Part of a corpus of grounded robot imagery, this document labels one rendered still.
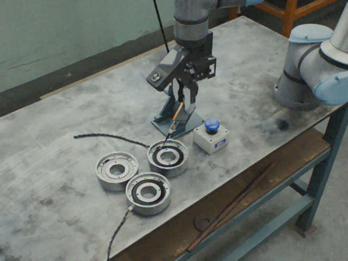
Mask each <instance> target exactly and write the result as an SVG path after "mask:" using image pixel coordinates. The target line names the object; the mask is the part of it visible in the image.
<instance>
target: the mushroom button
mask: <svg viewBox="0 0 348 261"><path fill-rule="evenodd" d="M204 126H205V128H206V129H208V130H210V131H214V130H217V129H218V128H219V127H220V123H219V121H218V120H216V119H208V120H206V121H205V123H204Z"/></svg>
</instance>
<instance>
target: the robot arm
mask: <svg viewBox="0 0 348 261"><path fill-rule="evenodd" d="M262 1H263V0H173V14H174V16H173V19H174V34H175V42H176V45H175V47H174V48H173V49H172V50H171V51H170V52H169V53H168V54H167V55H166V57H165V58H164V59H163V60H162V61H161V62H160V63H159V64H158V65H157V66H156V68H155V69H154V70H153V71H152V72H151V73H150V74H149V75H148V76H147V77H146V80H147V82H148V83H149V85H150V86H151V87H153V88H155V89H156V90H157V91H159V92H162V91H163V90H164V89H165V88H166V87H167V86H168V85H169V84H170V83H171V85H172V88H173V93H174V96H175V99H176V101H182V102H183V95H185V101H184V103H185V108H184V109H185V111H186V112H187V114H188V115H189V114H191V113H192V111H193V109H194V107H195V105H197V104H198V103H200V102H201V101H202V100H203V99H205V97H206V95H207V92H206V91H205V90H200V85H199V84H198V83H197V81H199V80H203V79H205V78H207V79H210V78H213V77H215V75H216V57H214V56H213V54H212V51H213V32H212V31H210V30H208V10H209V9H216V8H228V7H238V6H244V5H245V6H248V5H252V4H259V3H261V2H262ZM288 41H289V43H288V49H287V55H286V58H285V63H284V70H283V72H282V74H281V76H280V77H279V78H278V80H277V81H276V83H275V86H274V90H273V95H274V98H275V100H276V101H277V102H278V103H280V104H281V105H283V106H285V107H287V108H289V109H292V110H297V111H309V110H313V109H315V108H317V107H318V106H319V105H320V104H321V103H323V104H326V105H340V104H344V103H346V102H348V2H347V4H346V6H345V9H344V11H343V13H342V15H341V18H340V20H339V22H338V24H337V26H336V28H335V30H334V31H333V30H332V29H330V28H328V27H325V26H321V25H317V24H304V25H301V26H298V27H295V28H294V29H293V30H292V31H291V34H290V38H289V40H288ZM208 58H212V59H210V60H209V59H208ZM212 64H214V72H213V73H211V74H210V72H212V68H210V65H212Z"/></svg>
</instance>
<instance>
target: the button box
mask: <svg viewBox="0 0 348 261"><path fill-rule="evenodd" d="M229 136H230V131H228V130H227V129H226V128H224V127H223V126H221V125H220V127H219V128H218V129H217V130H214V131H210V130H208V129H206V128H205V126H204V124H203V125H201V126H199V127H197V128H195V129H193V142H194V143H196V144H197V145H198V146H199V147H200V148H201V149H203V150H204V151H205V152H206V153H207V154H209V155H212V154H213V153H215V152H217V151H218V150H219V149H221V148H223V147H225V146H227V145H228V144H229Z"/></svg>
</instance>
